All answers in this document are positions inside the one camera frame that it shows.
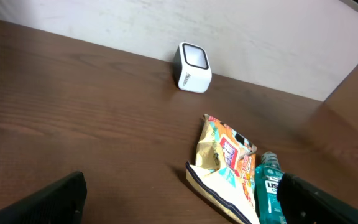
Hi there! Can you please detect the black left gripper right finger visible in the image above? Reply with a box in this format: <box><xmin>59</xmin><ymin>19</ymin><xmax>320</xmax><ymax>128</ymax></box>
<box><xmin>277</xmin><ymin>173</ymin><xmax>358</xmax><ymax>224</ymax></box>

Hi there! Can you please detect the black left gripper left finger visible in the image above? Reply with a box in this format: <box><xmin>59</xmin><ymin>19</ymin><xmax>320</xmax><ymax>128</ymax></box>
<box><xmin>0</xmin><ymin>171</ymin><xmax>87</xmax><ymax>224</ymax></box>

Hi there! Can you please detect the blue Listerine mouthwash bottle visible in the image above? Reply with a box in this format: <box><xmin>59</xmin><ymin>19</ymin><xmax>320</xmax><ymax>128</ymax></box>
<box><xmin>255</xmin><ymin>152</ymin><xmax>287</xmax><ymax>224</ymax></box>

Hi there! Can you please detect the orange white snack bag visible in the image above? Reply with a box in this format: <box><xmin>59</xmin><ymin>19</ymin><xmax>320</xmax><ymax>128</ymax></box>
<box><xmin>186</xmin><ymin>114</ymin><xmax>259</xmax><ymax>224</ymax></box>

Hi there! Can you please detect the white barcode scanner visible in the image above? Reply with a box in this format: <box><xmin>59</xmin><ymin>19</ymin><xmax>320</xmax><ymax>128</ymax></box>
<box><xmin>172</xmin><ymin>42</ymin><xmax>212</xmax><ymax>93</ymax></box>

